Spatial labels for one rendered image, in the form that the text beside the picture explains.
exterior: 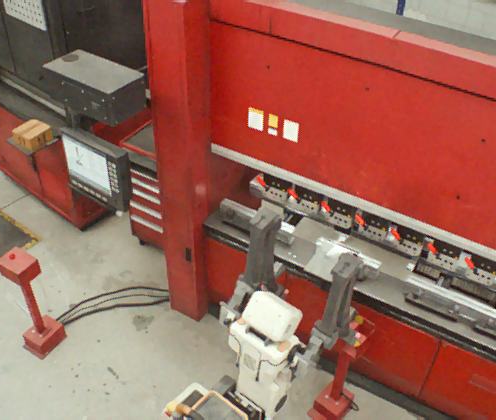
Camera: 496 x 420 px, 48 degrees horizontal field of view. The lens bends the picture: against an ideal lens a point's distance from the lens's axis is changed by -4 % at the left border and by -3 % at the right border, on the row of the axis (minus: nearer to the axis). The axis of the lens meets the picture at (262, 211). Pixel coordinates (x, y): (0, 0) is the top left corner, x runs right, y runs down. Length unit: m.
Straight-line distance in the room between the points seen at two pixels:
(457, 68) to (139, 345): 2.75
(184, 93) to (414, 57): 1.17
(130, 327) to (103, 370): 0.39
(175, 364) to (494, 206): 2.30
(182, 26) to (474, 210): 1.63
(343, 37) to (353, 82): 0.22
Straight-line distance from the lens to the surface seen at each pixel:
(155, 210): 4.31
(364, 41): 2.61
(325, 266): 3.20
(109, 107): 2.84
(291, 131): 3.00
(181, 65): 2.94
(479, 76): 2.51
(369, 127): 2.79
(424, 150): 2.74
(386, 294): 3.29
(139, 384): 3.92
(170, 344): 4.08
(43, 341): 4.12
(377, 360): 3.64
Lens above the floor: 3.26
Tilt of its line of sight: 40 degrees down
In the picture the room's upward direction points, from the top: 3 degrees clockwise
